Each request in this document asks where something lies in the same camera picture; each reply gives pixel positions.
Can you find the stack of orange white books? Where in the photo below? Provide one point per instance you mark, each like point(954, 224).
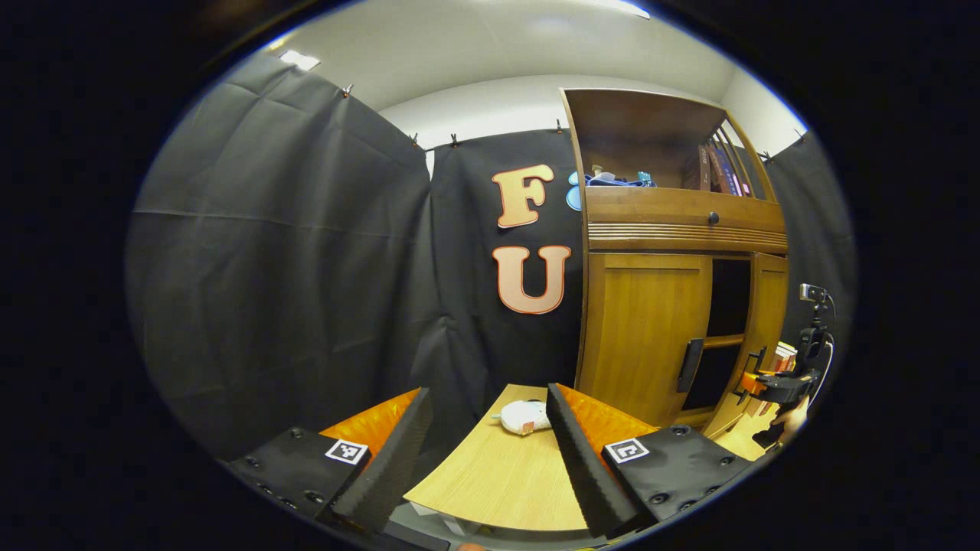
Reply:
point(785, 358)

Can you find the small clear bottle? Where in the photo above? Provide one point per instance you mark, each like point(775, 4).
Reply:
point(601, 172)

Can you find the white plush toy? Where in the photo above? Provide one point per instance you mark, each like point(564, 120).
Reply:
point(524, 417)

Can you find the wooden double-door shoe cabinet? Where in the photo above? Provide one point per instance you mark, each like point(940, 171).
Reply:
point(651, 207)

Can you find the wooden cabinet inner shelf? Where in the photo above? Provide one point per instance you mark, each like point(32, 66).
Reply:
point(723, 341)

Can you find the wooden shoe cabinet door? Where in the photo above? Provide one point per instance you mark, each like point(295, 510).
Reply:
point(635, 337)
point(769, 306)

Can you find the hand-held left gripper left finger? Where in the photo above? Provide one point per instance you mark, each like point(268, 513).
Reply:
point(390, 467)

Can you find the black backdrop cloth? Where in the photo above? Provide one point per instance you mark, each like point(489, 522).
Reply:
point(268, 268)

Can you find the blue cloth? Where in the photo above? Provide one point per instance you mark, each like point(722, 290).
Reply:
point(612, 182)

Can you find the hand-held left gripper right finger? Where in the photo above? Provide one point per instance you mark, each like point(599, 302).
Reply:
point(582, 467)

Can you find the small teal box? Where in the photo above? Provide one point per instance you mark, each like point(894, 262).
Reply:
point(645, 180)

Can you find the small ceiling light panel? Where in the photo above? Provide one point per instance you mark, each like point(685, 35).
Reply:
point(300, 60)

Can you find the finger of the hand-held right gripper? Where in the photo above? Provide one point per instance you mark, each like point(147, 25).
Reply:
point(752, 383)

